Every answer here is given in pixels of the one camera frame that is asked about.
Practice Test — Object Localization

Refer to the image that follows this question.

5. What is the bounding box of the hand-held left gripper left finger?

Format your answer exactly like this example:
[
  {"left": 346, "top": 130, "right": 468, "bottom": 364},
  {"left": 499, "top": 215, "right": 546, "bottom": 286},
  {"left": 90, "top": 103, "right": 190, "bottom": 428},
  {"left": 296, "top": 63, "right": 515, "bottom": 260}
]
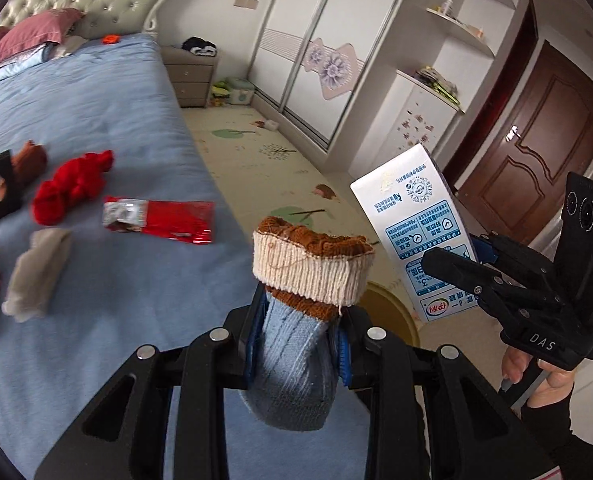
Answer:
[{"left": 34, "top": 296, "right": 272, "bottom": 480}]

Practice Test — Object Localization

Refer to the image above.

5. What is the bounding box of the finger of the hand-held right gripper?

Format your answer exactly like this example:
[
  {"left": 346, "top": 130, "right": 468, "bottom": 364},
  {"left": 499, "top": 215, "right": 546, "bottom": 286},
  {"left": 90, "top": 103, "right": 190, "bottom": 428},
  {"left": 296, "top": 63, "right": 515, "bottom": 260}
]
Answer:
[
  {"left": 473, "top": 231, "right": 561, "bottom": 287},
  {"left": 420, "top": 246, "right": 577, "bottom": 333}
]

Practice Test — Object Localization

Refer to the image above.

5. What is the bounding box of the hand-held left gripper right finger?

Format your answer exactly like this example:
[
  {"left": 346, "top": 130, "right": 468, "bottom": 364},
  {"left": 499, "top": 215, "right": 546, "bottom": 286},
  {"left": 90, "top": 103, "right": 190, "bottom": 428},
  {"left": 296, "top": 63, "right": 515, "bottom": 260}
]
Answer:
[{"left": 333, "top": 305, "right": 567, "bottom": 480}]

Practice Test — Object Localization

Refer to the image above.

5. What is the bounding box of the blue knitted sock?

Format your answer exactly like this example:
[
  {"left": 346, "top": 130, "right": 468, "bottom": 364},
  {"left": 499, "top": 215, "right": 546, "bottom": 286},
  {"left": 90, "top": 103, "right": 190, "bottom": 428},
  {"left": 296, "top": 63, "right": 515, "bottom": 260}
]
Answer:
[{"left": 240, "top": 216, "right": 375, "bottom": 432}]

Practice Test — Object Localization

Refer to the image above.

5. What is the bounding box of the white blue milk carton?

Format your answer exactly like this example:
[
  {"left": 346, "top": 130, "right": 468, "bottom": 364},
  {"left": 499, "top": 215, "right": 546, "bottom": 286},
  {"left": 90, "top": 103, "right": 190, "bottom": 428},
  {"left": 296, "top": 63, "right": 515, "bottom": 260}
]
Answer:
[{"left": 350, "top": 143, "right": 482, "bottom": 323}]

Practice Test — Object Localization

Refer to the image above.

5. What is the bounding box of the red foil wrapper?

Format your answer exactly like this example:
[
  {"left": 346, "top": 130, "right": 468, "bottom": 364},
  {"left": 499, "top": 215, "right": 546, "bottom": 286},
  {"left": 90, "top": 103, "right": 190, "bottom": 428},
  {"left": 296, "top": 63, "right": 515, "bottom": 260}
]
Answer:
[{"left": 102, "top": 196, "right": 216, "bottom": 246}]

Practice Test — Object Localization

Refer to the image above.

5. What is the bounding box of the black foam piece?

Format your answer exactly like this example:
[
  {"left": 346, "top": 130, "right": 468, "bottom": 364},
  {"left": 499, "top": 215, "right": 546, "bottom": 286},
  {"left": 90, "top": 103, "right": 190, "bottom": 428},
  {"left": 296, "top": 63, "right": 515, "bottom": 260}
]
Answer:
[{"left": 0, "top": 150, "right": 25, "bottom": 221}]

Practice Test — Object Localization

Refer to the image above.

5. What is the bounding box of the brown sock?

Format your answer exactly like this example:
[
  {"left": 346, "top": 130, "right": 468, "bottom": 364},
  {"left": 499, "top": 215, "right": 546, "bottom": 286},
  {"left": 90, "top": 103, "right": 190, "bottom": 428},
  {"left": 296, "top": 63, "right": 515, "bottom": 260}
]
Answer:
[{"left": 10, "top": 141, "right": 48, "bottom": 186}]

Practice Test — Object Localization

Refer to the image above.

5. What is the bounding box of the person's right forearm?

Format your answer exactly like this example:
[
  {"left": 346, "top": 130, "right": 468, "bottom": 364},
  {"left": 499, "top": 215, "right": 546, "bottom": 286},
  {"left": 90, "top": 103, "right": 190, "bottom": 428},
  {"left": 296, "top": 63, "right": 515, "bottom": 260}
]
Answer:
[{"left": 519, "top": 384, "right": 593, "bottom": 467}]

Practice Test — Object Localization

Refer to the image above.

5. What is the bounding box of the person's right hand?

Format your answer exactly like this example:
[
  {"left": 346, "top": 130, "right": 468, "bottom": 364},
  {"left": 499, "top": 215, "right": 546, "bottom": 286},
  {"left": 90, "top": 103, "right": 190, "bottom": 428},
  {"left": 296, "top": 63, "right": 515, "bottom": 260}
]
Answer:
[{"left": 500, "top": 346, "right": 575, "bottom": 409}]

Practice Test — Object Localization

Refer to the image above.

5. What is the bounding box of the dark brown wooden door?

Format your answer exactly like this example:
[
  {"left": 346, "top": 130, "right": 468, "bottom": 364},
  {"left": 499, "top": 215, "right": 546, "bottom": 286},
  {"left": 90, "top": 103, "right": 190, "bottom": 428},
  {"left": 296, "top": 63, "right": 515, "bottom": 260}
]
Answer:
[{"left": 453, "top": 40, "right": 593, "bottom": 247}]

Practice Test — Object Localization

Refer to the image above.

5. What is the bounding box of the white corner shelf cabinet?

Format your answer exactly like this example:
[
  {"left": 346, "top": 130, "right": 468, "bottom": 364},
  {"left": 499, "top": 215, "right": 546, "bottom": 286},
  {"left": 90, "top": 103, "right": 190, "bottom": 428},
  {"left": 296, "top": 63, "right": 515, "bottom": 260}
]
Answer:
[{"left": 349, "top": 0, "right": 532, "bottom": 196}]

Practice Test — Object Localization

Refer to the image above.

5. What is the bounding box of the pile of toys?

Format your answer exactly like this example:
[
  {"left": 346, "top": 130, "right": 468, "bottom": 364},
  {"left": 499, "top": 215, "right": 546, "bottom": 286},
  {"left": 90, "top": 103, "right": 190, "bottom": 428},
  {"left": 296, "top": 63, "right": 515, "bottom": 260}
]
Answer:
[{"left": 414, "top": 65, "right": 463, "bottom": 107}]

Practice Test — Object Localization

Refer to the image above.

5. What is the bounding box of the cream patterned play mat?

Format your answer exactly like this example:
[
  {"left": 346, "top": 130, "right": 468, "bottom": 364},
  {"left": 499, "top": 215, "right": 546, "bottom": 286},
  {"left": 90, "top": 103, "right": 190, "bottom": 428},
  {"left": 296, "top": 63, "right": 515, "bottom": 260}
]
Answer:
[{"left": 182, "top": 101, "right": 429, "bottom": 321}]

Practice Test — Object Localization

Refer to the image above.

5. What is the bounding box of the grey sock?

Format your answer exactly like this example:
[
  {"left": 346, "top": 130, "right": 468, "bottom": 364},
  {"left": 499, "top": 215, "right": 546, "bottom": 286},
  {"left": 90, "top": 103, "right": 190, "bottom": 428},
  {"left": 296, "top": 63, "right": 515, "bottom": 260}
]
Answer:
[{"left": 1, "top": 227, "right": 74, "bottom": 323}]

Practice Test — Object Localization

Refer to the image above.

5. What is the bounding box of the red sock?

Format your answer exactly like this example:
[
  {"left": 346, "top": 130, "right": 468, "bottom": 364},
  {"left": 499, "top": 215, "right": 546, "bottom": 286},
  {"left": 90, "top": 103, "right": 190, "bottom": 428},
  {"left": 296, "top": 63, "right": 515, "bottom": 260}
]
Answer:
[{"left": 30, "top": 149, "right": 116, "bottom": 227}]

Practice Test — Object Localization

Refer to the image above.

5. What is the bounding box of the bed with blue sheet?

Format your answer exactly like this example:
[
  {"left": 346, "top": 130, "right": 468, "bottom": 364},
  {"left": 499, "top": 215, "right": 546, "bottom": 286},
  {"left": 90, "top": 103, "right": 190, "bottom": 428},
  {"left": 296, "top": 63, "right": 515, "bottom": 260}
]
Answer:
[{"left": 0, "top": 34, "right": 373, "bottom": 480}]

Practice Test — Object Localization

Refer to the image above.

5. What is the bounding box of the green white storage box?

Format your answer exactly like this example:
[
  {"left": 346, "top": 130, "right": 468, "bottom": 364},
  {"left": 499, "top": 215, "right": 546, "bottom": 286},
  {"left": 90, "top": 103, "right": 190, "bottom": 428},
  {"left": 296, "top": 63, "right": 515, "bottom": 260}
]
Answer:
[{"left": 228, "top": 77, "right": 255, "bottom": 106}]

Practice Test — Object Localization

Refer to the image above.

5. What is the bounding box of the yellow green toy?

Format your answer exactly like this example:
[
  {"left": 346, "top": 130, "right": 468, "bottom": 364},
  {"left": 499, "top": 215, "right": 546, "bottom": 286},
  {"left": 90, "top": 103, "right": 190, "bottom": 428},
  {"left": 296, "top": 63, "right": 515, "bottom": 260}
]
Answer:
[{"left": 211, "top": 79, "right": 232, "bottom": 107}]

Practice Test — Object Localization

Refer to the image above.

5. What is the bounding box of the grey nightstand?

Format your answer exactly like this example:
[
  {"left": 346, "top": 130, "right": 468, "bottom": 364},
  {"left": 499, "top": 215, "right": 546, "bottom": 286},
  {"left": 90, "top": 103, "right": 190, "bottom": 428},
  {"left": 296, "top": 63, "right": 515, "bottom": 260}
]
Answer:
[{"left": 161, "top": 45, "right": 220, "bottom": 109}]

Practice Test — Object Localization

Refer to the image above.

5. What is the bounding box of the dark clothes pile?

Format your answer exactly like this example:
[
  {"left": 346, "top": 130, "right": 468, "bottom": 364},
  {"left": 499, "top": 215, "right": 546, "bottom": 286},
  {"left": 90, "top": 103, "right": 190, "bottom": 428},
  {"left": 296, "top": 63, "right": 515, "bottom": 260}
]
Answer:
[{"left": 181, "top": 36, "right": 218, "bottom": 58}]

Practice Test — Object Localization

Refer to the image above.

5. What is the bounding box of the white sliding door wardrobe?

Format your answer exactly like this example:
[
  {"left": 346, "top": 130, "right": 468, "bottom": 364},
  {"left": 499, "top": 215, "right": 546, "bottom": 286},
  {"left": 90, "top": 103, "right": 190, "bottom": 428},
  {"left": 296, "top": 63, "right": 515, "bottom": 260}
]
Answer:
[{"left": 249, "top": 0, "right": 422, "bottom": 152}]

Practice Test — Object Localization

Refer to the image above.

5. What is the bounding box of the light blue pillow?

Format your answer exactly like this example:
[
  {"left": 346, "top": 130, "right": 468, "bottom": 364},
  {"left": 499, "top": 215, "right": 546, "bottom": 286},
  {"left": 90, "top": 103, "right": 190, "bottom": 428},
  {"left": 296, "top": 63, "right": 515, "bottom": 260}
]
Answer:
[{"left": 0, "top": 45, "right": 58, "bottom": 84}]

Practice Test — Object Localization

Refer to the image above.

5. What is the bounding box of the pink pillow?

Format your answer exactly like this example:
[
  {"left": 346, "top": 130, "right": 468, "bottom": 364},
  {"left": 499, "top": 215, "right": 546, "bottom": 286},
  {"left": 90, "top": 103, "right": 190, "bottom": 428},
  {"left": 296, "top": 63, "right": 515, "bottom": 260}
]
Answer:
[{"left": 0, "top": 8, "right": 85, "bottom": 69}]

